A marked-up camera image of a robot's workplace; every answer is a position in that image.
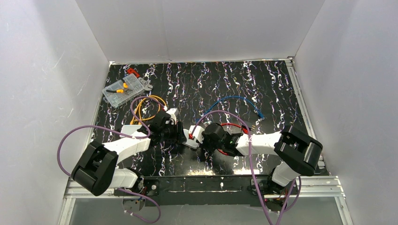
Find white network switch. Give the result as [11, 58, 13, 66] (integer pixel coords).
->
[120, 125, 146, 139]
[182, 129, 199, 150]

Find long yellow ethernet cable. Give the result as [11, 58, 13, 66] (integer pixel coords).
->
[130, 95, 168, 126]

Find short yellow ethernet cable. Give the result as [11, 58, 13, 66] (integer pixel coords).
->
[133, 97, 161, 125]

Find blue ethernet cable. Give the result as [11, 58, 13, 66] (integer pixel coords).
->
[196, 96, 266, 123]

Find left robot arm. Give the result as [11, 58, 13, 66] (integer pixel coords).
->
[71, 108, 186, 196]

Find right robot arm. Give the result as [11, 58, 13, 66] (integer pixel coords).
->
[191, 123, 323, 188]

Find grey red adjustable wrench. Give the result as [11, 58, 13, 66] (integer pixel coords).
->
[127, 68, 153, 91]

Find clear plastic parts box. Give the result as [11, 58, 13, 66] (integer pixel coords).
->
[102, 74, 144, 108]

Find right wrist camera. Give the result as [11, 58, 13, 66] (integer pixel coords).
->
[189, 125, 205, 143]

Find red ethernet cable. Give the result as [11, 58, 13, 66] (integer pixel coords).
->
[217, 123, 249, 156]

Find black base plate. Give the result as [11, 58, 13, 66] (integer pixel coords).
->
[144, 175, 260, 207]

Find yellow handled pliers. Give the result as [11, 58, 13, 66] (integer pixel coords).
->
[106, 82, 132, 94]

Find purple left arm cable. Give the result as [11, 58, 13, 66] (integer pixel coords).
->
[57, 95, 161, 224]

